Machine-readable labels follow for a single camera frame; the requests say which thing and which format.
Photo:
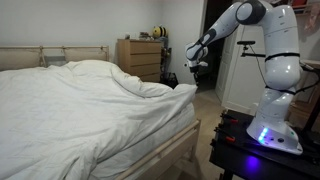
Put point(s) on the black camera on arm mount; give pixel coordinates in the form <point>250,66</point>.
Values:
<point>248,45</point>

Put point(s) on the white door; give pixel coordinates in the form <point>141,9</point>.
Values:
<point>230,46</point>

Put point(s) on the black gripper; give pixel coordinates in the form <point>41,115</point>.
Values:
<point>194,71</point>

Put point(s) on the wooden wall shelf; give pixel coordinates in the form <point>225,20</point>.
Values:
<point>302,7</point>

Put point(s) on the wooden chest of drawers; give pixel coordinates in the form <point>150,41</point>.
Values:
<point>140,58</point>

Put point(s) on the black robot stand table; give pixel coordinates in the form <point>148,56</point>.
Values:
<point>237,153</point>

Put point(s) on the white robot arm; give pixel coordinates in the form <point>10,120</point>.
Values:
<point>282,66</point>

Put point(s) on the light wooden bed frame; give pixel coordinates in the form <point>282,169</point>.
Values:
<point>166,150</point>

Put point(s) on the white duvet blanket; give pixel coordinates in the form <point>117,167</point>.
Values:
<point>76,116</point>

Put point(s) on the yellow black bee plush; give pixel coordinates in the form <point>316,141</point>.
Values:
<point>159,31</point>

